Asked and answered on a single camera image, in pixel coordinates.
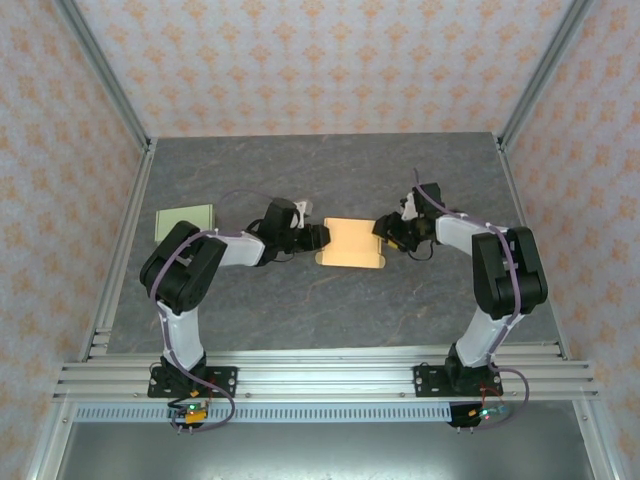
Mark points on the orange paper box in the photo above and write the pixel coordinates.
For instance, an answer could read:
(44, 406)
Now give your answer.
(350, 242)

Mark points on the green paper box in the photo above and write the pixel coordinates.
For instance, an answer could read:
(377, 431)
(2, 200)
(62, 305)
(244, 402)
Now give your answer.
(175, 217)

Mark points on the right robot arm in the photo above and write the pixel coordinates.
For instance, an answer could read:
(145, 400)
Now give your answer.
(510, 275)

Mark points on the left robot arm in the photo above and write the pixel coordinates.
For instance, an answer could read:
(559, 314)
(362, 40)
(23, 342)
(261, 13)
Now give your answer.
(180, 270)

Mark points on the right controller board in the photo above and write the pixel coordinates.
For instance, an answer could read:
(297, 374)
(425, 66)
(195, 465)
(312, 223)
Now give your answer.
(482, 414)

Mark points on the controller board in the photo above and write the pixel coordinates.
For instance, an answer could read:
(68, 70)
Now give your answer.
(482, 414)
(191, 412)

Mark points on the left controller board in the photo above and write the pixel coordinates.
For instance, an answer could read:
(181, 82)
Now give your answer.
(191, 412)

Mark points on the grey metal sheet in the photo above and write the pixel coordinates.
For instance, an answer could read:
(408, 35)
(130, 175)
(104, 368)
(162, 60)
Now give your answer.
(325, 450)

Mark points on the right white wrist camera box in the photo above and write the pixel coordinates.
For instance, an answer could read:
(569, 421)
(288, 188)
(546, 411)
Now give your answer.
(410, 207)

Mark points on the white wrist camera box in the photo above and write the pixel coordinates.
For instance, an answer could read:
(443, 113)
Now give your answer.
(304, 212)
(410, 207)

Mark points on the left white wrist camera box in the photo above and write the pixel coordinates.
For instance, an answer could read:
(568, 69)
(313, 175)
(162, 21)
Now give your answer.
(304, 212)

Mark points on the right aluminium side rail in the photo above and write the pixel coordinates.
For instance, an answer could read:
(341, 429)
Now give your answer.
(520, 210)

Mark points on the aluminium side rail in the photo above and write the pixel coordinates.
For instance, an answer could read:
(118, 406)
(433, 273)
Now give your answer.
(520, 210)
(135, 200)

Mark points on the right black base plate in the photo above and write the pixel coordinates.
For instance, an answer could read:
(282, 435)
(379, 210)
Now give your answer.
(430, 380)

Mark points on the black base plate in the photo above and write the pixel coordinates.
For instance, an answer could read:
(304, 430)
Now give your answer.
(430, 380)
(222, 380)

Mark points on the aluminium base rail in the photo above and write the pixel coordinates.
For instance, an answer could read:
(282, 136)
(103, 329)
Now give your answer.
(325, 375)

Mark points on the left aluminium side rail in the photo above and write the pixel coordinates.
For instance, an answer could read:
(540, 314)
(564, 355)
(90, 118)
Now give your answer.
(135, 200)

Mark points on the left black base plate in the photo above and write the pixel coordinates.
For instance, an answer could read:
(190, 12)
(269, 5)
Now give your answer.
(222, 380)

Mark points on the right aluminium frame post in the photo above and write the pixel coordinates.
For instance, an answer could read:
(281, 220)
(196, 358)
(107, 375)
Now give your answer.
(545, 70)

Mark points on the aluminium frame post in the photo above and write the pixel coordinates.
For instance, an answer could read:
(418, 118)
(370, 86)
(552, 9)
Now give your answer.
(545, 70)
(105, 75)

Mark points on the left aluminium frame post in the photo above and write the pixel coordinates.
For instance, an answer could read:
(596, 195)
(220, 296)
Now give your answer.
(105, 75)

